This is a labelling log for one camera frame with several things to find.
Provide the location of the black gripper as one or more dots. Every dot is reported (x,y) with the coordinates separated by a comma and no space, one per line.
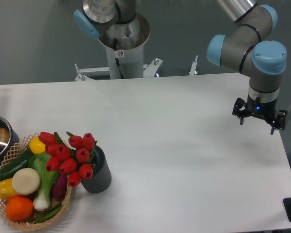
(262,110)

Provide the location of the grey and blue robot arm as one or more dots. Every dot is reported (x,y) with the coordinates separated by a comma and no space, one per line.
(247,52)

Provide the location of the dark grey ribbed vase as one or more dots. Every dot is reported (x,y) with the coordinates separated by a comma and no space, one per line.
(101,178)

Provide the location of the red tulip bouquet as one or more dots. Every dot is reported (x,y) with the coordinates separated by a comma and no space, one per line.
(75,160)

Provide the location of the purple sweet potato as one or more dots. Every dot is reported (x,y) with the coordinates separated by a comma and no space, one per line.
(60,187)

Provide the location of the green bean pods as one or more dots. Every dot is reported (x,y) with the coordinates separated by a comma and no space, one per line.
(49,214)

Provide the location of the yellow lemon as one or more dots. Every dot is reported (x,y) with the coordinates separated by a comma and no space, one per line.
(36,146)

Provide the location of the green bok choy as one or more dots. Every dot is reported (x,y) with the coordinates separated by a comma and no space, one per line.
(47,179)

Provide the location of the beige round bun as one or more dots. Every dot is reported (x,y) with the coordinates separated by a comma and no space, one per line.
(26,181)

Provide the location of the orange fruit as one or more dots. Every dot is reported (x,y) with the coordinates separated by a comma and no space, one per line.
(19,208)

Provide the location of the green cucumber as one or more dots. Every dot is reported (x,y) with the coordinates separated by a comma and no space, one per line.
(9,170)

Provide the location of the yellow bell pepper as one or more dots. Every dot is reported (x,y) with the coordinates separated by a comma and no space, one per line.
(7,191)

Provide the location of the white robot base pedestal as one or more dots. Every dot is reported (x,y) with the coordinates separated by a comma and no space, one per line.
(121,30)

